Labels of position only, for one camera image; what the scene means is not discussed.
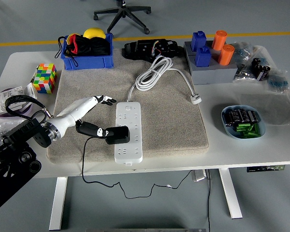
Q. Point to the black table control panel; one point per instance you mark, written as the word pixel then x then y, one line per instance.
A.
pixel 265 168

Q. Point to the large clear plastic bag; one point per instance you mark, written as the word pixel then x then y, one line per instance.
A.
pixel 268 101

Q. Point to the clear bag of dark screws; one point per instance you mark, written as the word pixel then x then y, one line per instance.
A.
pixel 244 73

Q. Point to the black capacitor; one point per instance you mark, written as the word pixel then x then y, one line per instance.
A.
pixel 244 116
pixel 227 119
pixel 235 117
pixel 253 116

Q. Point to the clear bag of blue parts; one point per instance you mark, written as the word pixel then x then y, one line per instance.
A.
pixel 242 52
pixel 278 82

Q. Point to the orange cylinder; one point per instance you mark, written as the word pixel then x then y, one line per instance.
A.
pixel 219 41
pixel 226 55

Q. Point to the green cylinder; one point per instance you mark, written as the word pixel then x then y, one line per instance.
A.
pixel 255 128
pixel 242 127
pixel 250 134

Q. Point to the metal bracket under table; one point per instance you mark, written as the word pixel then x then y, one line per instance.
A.
pixel 199 176

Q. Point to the black office chair base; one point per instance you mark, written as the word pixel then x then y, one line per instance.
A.
pixel 123 15

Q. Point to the black pouch red yellow trim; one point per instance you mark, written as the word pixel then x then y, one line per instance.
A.
pixel 94 47

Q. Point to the blue plastic bin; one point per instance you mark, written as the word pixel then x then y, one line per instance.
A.
pixel 87 62

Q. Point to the grey block base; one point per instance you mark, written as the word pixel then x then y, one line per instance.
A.
pixel 212 75

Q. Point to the clear bag of black capacitors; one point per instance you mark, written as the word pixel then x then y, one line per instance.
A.
pixel 261 68

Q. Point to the colourful puzzle cube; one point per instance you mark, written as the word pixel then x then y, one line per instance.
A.
pixel 44 79

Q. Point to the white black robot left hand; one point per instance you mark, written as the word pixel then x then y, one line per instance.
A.
pixel 70 116

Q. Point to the grey-brown mat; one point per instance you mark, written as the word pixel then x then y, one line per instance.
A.
pixel 171 125

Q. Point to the light blue dish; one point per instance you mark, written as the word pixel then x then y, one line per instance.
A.
pixel 262 125

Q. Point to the blue block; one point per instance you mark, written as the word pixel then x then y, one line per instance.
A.
pixel 203 58
pixel 198 39

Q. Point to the white wall socket panel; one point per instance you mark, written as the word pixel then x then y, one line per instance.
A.
pixel 17 93

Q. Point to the clear bag of silver screws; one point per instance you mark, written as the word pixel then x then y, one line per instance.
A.
pixel 0 128

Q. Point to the white table leg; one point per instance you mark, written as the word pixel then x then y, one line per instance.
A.
pixel 58 205
pixel 230 193

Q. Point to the yellow ball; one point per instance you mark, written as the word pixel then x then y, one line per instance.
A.
pixel 94 32

